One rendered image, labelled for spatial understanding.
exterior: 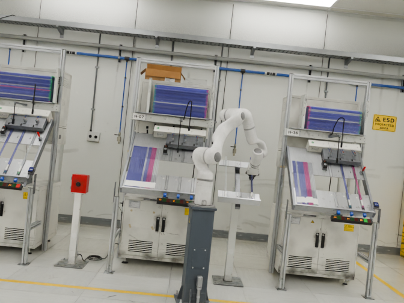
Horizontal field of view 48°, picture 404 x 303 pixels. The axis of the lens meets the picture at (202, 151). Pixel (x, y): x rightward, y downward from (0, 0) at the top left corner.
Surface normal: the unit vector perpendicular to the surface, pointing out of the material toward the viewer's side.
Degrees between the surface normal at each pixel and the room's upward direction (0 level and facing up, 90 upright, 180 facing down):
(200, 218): 90
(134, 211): 90
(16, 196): 90
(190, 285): 90
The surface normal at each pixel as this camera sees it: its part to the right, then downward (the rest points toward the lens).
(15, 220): 0.02, 0.07
